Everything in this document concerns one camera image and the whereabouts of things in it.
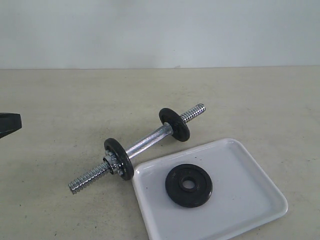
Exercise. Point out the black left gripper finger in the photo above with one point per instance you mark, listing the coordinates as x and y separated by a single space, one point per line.
9 123

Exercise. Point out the black weight plate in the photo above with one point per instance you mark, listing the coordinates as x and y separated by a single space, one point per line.
121 156
188 185

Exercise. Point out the chrome star collar nut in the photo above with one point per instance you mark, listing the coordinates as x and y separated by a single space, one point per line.
111 160

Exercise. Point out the chrome threaded dumbbell bar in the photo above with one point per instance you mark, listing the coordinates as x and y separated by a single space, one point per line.
137 148

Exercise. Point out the white rectangular tray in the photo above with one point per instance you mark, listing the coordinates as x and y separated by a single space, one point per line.
243 196

